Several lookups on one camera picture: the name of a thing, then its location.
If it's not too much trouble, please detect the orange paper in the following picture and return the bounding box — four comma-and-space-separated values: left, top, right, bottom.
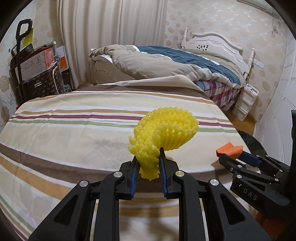
216, 142, 243, 159

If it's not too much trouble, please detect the yellow foam fruit net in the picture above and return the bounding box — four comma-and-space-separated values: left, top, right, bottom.
128, 107, 199, 181

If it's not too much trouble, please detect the white door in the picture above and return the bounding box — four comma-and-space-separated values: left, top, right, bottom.
254, 30, 295, 165

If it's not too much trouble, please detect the white plastic drawer unit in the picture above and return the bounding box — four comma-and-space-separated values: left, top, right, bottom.
232, 84, 259, 121

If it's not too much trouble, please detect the plaid bed sheet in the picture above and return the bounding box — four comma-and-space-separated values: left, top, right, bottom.
194, 80, 241, 111

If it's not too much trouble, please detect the striped bed sheet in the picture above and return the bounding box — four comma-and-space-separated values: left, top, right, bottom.
1, 75, 245, 240

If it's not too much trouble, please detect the beige and blue duvet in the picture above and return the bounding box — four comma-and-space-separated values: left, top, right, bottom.
89, 45, 246, 89

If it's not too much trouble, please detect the small white orange box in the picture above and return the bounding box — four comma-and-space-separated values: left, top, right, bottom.
56, 46, 69, 71

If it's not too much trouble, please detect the white orange cardboard box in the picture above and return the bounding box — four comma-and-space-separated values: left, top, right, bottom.
21, 47, 55, 81

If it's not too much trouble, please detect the cream curtain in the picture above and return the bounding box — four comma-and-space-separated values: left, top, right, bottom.
56, 1, 168, 88

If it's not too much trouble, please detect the black hand trolley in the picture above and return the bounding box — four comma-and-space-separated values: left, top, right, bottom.
14, 19, 34, 105

